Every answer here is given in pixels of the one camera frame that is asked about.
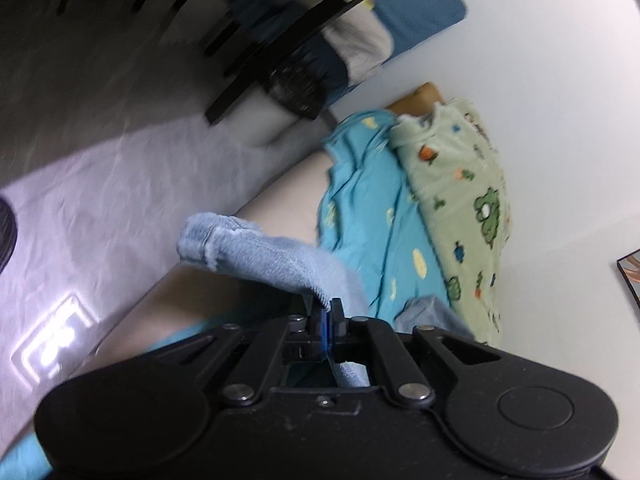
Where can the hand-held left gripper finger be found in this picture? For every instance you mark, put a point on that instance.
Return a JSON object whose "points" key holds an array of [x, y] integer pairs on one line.
{"points": [[326, 332], [337, 332]]}

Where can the blue denim jeans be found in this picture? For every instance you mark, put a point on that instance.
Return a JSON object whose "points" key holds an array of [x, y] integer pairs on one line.
{"points": [[280, 260]]}

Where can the teal smiley printed bedsheet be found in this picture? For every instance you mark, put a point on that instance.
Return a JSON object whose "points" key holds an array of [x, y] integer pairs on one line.
{"points": [[365, 220]]}

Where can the green cartoon printed blanket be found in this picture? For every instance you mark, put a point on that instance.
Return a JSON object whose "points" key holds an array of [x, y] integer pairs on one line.
{"points": [[465, 180]]}

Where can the brown pillow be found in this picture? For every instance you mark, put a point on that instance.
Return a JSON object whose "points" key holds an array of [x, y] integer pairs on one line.
{"points": [[417, 100]]}

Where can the black trash bin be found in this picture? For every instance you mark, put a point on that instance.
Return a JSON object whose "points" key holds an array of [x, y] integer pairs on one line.
{"points": [[297, 85]]}

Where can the grey cloth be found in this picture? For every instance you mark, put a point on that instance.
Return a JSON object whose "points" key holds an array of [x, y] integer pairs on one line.
{"points": [[357, 45]]}

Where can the dark round object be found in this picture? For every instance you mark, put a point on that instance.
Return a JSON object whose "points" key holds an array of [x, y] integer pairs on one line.
{"points": [[5, 235]]}

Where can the framed gold leaf wall picture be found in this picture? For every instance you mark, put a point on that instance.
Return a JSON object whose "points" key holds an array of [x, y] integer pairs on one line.
{"points": [[631, 275]]}

